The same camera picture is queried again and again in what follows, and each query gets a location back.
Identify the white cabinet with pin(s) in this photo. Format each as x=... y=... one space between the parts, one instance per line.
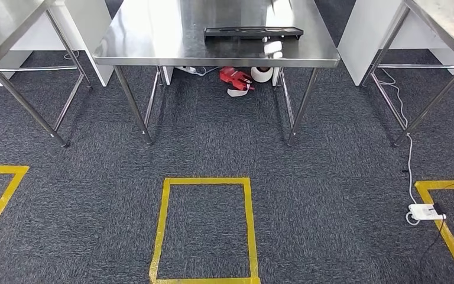
x=86 y=39
x=360 y=39

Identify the white paper strip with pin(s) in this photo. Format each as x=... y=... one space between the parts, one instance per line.
x=236 y=93

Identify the black plastic plate bracket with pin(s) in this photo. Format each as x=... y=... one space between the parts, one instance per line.
x=250 y=32

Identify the white tape roll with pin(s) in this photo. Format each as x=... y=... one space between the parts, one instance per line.
x=261 y=74

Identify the yellow floor tape square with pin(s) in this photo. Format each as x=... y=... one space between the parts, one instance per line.
x=0 y=169
x=446 y=184
x=207 y=181

